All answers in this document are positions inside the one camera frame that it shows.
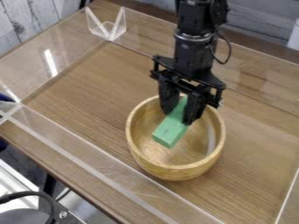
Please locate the green rectangular block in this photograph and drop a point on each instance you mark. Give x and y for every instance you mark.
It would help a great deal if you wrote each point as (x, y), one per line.
(171, 129)

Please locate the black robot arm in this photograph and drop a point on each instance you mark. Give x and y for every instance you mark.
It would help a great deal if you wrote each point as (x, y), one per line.
(199, 17)

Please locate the clear acrylic enclosure wall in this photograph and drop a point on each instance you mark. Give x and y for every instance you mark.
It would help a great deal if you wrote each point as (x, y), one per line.
(79, 77)

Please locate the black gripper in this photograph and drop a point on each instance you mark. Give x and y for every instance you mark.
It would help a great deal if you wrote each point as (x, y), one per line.
(186, 73)

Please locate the black table leg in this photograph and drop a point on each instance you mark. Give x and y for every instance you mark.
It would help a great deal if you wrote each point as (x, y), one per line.
(49, 184)

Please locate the brown wooden bowl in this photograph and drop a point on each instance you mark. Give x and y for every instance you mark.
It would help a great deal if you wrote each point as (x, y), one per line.
(170, 150)

